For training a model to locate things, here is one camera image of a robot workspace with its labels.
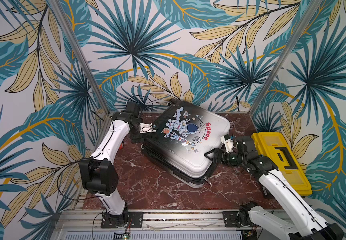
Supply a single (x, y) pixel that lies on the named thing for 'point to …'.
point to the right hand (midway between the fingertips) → (211, 155)
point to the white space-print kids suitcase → (184, 133)
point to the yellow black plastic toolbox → (273, 145)
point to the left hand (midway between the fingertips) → (138, 132)
